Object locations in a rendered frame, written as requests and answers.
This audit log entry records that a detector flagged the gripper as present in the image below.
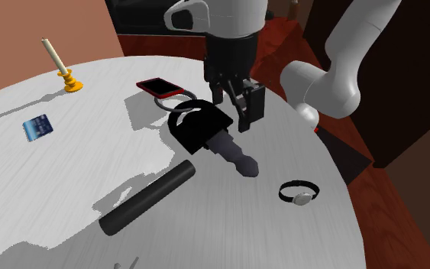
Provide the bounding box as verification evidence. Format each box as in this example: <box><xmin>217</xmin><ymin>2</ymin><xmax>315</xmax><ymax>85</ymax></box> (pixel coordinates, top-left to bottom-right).
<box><xmin>203</xmin><ymin>31</ymin><xmax>266</xmax><ymax>134</ymax></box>

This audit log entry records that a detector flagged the red phone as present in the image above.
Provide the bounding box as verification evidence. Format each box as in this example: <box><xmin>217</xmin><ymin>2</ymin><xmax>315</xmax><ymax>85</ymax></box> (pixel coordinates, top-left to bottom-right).
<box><xmin>135</xmin><ymin>77</ymin><xmax>186</xmax><ymax>99</ymax></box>

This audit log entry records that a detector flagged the black wristwatch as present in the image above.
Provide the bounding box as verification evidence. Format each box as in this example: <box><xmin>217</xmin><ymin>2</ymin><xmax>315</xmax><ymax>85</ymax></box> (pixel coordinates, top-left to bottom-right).
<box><xmin>277</xmin><ymin>180</ymin><xmax>321</xmax><ymax>206</ymax></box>

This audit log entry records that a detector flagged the round white table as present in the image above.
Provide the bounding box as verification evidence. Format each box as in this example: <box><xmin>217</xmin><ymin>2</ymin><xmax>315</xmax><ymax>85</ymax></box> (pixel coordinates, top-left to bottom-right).
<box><xmin>0</xmin><ymin>55</ymin><xmax>367</xmax><ymax>269</ymax></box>

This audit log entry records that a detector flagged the black furniture piece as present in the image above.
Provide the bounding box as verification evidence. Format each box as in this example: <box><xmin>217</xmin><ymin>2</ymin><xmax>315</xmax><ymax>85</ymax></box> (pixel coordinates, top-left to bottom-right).
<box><xmin>104</xmin><ymin>0</ymin><xmax>209</xmax><ymax>37</ymax></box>

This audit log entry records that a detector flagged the black cylinder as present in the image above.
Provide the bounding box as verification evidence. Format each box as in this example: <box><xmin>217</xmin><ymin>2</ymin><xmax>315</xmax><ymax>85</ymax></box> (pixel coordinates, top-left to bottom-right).
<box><xmin>98</xmin><ymin>159</ymin><xmax>196</xmax><ymax>237</ymax></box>

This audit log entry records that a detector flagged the cream candle in yellow holder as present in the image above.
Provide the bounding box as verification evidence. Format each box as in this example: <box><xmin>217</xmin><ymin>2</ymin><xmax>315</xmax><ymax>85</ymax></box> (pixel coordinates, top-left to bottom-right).
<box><xmin>40</xmin><ymin>37</ymin><xmax>85</xmax><ymax>94</ymax></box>

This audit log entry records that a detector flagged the dark brown cabinet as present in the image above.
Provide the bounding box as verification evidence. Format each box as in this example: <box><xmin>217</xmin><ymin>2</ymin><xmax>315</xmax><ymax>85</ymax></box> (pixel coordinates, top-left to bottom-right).
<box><xmin>302</xmin><ymin>0</ymin><xmax>430</xmax><ymax>170</ymax></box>

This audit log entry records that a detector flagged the blue card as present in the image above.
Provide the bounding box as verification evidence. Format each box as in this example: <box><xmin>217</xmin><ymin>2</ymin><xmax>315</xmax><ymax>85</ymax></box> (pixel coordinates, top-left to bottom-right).
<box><xmin>22</xmin><ymin>113</ymin><xmax>55</xmax><ymax>143</ymax></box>

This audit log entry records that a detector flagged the black key with ring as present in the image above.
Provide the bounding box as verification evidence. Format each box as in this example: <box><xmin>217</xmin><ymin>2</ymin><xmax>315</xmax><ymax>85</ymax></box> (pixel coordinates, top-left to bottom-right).
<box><xmin>154</xmin><ymin>89</ymin><xmax>260</xmax><ymax>179</ymax></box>

